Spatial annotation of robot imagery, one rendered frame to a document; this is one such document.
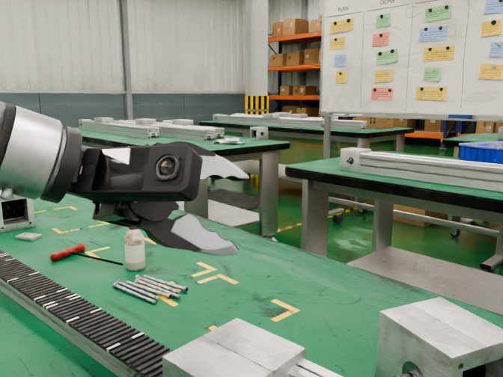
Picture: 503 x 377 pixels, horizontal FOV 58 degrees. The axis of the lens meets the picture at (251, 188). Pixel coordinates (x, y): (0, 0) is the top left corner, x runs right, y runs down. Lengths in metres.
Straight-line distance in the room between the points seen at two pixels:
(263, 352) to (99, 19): 12.13
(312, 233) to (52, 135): 1.89
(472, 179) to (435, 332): 1.32
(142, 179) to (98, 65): 11.90
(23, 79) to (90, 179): 11.22
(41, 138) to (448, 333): 0.42
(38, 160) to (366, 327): 0.50
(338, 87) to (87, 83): 9.15
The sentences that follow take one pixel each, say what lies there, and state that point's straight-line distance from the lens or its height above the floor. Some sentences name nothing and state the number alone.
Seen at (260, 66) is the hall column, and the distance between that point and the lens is 8.36.
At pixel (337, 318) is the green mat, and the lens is 0.72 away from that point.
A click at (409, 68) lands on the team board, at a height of 1.29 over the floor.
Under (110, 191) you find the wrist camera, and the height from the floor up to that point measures 1.03.
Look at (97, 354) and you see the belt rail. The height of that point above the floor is 0.79.
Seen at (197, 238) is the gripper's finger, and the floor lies 0.96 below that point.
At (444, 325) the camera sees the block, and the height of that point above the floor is 0.87.
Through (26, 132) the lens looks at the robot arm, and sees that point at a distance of 0.41.
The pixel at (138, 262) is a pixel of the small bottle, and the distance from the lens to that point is 0.90.
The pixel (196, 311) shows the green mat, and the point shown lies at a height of 0.78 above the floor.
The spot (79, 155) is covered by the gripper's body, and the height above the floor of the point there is 1.06.
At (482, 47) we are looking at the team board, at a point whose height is 1.39.
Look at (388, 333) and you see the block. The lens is 0.53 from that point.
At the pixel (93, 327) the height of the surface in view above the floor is 0.81.
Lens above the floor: 1.11
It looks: 12 degrees down
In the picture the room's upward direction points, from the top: straight up
